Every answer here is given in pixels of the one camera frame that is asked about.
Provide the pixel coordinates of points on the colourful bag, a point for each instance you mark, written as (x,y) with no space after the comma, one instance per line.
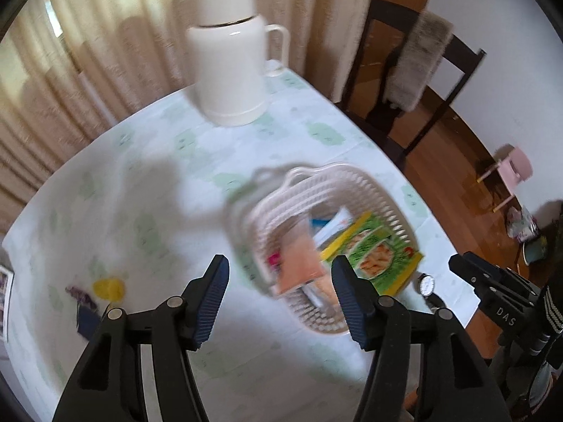
(522,224)

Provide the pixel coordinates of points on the pink small stool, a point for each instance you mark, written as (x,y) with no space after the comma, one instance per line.
(512,165)

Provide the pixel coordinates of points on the small yellow packet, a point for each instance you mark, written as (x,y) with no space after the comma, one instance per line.
(109,289)

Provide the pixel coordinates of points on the wristwatch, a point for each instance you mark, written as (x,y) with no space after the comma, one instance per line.
(426,285)

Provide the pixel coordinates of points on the small dark blue packet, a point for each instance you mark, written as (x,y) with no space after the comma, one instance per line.
(87,320)

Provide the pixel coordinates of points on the pink snack packet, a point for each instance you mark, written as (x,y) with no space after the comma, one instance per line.
(299,259)

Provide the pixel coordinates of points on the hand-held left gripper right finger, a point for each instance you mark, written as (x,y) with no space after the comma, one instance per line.
(352,303)

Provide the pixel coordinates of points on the white thermos jug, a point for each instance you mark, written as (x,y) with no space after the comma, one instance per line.
(228,61)

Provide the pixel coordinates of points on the photo collage board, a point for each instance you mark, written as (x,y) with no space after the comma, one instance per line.
(4,299)

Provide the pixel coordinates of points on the beige curtain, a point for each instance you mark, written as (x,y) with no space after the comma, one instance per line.
(88,52)

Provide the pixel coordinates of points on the teal box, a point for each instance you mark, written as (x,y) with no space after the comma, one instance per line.
(535,250)

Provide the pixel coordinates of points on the purple candy wrapper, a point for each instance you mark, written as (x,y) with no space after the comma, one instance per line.
(81,295)

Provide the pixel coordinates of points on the long white snack packet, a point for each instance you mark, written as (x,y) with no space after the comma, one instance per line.
(334,226)

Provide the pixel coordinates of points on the grey fur chair cover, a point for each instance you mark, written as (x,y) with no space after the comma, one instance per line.
(418,61)

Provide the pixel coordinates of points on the dark wooden chair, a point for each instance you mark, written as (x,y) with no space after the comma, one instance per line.
(382,114)

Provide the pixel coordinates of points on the green peanut snack packet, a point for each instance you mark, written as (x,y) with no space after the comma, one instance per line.
(382,259)

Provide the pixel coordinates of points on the white plastic basket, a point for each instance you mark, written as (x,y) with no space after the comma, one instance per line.
(281,202)

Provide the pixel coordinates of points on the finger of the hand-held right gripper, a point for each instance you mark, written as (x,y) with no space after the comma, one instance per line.
(488,277)

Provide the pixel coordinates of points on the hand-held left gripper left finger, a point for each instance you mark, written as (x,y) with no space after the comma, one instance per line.
(209,303)

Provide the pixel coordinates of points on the small magenta packet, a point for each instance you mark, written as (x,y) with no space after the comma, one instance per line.
(274,260)

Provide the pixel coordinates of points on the bright blue snack packet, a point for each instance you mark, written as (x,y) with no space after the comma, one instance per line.
(317,223)

